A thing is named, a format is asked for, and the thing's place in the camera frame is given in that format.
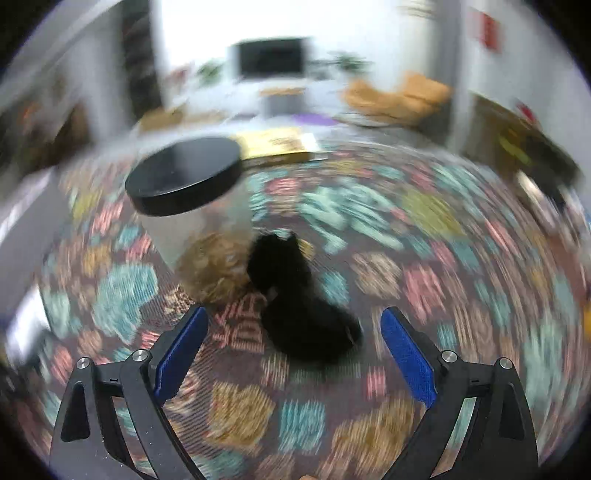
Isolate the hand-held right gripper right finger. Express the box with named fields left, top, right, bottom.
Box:
left=379, top=305, right=541, bottom=480

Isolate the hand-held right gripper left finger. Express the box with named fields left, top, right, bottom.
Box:
left=48, top=305, right=211, bottom=480

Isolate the black plush toy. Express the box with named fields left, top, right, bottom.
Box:
left=247, top=231, right=363, bottom=363

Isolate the patterned woven blanket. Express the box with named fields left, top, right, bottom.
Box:
left=9, top=134, right=591, bottom=480

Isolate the clear jar with black lid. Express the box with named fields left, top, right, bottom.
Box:
left=124, top=137, right=259, bottom=303

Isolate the yellow flat box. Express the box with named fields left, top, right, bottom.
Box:
left=233, top=128, right=331, bottom=169

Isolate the cardboard box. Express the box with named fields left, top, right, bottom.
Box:
left=139, top=106, right=188, bottom=132

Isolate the dark wooden desk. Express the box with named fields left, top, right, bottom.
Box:
left=466, top=92, right=583, bottom=185

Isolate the purple round mat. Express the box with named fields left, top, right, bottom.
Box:
left=293, top=113, right=342, bottom=127

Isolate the orange armchair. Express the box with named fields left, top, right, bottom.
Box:
left=342, top=71, right=453, bottom=127

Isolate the small wooden bench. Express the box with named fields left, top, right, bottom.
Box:
left=259, top=85, right=308, bottom=116

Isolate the bushy green potted plant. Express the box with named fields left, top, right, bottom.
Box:
left=194, top=60, right=227, bottom=88

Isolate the broad leaf potted plant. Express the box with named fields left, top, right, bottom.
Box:
left=323, top=53, right=372, bottom=77

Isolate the black glass display cabinet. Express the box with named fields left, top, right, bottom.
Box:
left=121, top=0, right=164, bottom=112

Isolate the black television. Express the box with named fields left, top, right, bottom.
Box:
left=231, top=37, right=310, bottom=84

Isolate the red wall hanging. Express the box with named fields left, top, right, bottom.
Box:
left=471, top=10, right=503, bottom=54

